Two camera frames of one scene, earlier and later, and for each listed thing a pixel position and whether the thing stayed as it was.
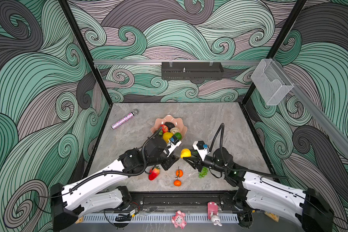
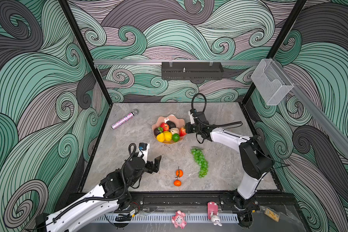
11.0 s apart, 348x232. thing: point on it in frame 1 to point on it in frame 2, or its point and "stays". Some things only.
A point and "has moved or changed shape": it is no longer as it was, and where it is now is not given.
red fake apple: (165, 128) stays
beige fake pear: (174, 130) stays
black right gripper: (198, 163) to (188, 129)
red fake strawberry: (153, 173) to (182, 131)
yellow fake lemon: (166, 136) stays
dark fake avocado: (169, 125) stays
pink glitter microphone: (135, 112) stays
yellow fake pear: (185, 152) has moved or changed shape
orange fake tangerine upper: (179, 173) stays
